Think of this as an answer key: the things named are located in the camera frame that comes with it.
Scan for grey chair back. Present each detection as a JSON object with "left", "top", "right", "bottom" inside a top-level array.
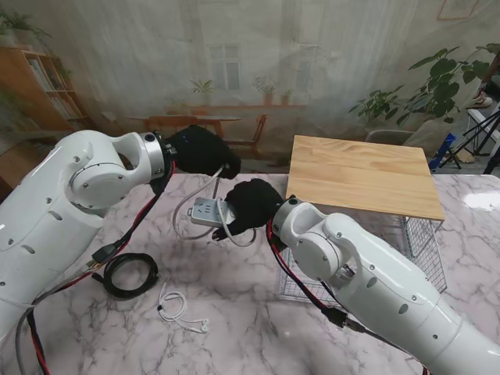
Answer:
[{"left": 365, "top": 128, "right": 416, "bottom": 146}]

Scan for black tripod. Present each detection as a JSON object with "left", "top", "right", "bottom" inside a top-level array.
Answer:
[{"left": 462, "top": 105, "right": 500, "bottom": 175}]

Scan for white red sneaker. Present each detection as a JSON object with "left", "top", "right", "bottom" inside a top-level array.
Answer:
[{"left": 470, "top": 91, "right": 494, "bottom": 109}]

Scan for printed room scene backdrop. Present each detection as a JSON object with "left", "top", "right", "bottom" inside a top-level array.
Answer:
[{"left": 0, "top": 0, "right": 489, "bottom": 175}]

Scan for red black right arm cables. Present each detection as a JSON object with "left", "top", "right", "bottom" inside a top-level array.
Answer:
[{"left": 266, "top": 220, "right": 376, "bottom": 345}]

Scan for white wire mesh drawer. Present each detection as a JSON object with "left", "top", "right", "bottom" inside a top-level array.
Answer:
[{"left": 277, "top": 248, "right": 341, "bottom": 304}]

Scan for red black arm cables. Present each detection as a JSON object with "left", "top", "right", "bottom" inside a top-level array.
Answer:
[
  {"left": 15, "top": 159, "right": 175, "bottom": 375},
  {"left": 266, "top": 220, "right": 376, "bottom": 345}
]

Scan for person's lower leg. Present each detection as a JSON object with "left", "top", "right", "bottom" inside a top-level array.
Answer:
[{"left": 480, "top": 53, "right": 500, "bottom": 95}]

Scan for white power strip with cord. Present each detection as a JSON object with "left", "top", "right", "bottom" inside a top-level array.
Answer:
[{"left": 173, "top": 163, "right": 259, "bottom": 248}]

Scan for white bench edge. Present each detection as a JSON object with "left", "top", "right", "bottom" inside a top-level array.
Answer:
[{"left": 467, "top": 109, "right": 500, "bottom": 130}]

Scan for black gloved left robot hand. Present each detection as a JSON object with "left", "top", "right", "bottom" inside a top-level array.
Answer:
[{"left": 166, "top": 125, "right": 242, "bottom": 180}]

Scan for white wired earphones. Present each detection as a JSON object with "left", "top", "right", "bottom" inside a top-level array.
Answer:
[{"left": 157, "top": 281, "right": 211, "bottom": 334}]

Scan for red black left arm cables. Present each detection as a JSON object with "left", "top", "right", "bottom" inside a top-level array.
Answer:
[{"left": 15, "top": 159, "right": 175, "bottom": 375}]

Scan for black coiled cable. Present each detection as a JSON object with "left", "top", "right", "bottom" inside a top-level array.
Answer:
[{"left": 91, "top": 252, "right": 160, "bottom": 300}]

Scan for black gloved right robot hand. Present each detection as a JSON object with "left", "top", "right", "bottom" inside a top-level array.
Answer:
[{"left": 212, "top": 178, "right": 284, "bottom": 241}]

